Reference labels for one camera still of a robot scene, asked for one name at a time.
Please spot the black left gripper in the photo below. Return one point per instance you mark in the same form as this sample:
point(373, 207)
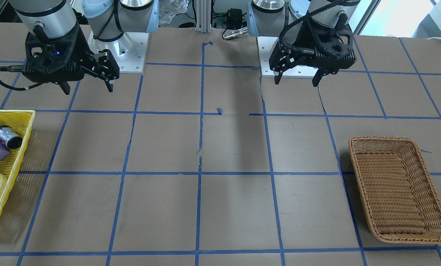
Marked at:
point(300, 38)

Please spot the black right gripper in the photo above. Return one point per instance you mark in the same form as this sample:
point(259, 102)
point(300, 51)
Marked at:
point(82, 47)

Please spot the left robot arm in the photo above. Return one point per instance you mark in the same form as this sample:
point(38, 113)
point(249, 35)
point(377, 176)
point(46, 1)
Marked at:
point(267, 18)

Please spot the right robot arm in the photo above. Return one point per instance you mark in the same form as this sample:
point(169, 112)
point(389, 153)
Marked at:
point(108, 20)

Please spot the yellow plastic basket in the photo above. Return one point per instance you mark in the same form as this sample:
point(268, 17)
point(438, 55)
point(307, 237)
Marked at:
point(21, 121)

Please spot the small dark can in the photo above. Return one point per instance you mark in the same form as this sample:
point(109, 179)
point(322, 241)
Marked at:
point(10, 138)

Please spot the brown wicker basket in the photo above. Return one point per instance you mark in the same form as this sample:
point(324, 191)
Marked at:
point(398, 196)

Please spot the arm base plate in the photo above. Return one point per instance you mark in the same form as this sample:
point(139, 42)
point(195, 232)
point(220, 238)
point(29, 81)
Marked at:
point(129, 51)
point(265, 48)

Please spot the aluminium frame post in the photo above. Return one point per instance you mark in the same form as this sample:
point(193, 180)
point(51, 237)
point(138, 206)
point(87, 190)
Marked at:
point(203, 17)

